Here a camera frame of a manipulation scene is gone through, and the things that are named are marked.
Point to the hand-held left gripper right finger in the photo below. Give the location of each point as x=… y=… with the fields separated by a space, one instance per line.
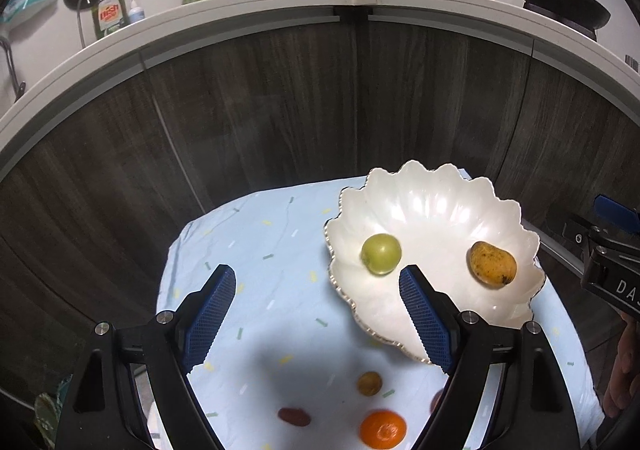
x=425 y=315

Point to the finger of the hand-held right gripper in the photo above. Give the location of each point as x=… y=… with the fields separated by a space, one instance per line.
x=617 y=212
x=580 y=230

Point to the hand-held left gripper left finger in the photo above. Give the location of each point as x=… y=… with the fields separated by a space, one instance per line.
x=210 y=315

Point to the red cherry tomato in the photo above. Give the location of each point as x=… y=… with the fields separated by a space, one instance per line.
x=436 y=402

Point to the white scalloped bowl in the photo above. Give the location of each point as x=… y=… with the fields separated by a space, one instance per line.
x=430 y=210

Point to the large orange tangerine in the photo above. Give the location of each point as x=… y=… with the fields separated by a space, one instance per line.
x=382 y=430

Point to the person's right hand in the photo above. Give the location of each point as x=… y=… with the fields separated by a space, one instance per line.
x=620 y=370

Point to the green apple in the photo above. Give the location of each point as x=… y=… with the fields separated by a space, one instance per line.
x=381 y=253

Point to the yellow mango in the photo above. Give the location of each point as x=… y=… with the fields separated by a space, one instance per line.
x=491 y=262

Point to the brown longan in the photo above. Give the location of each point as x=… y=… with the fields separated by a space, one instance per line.
x=369 y=383

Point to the light blue tablecloth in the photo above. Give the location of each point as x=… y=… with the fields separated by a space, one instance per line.
x=280 y=250

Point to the red jujube date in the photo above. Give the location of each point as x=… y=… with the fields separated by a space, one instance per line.
x=294 y=416

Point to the green cloth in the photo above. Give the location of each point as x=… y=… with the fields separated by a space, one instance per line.
x=47 y=415

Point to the white pump bottle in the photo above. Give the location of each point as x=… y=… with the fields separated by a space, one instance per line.
x=135 y=14

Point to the green dish soap bottle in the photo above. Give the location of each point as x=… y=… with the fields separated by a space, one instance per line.
x=110 y=13

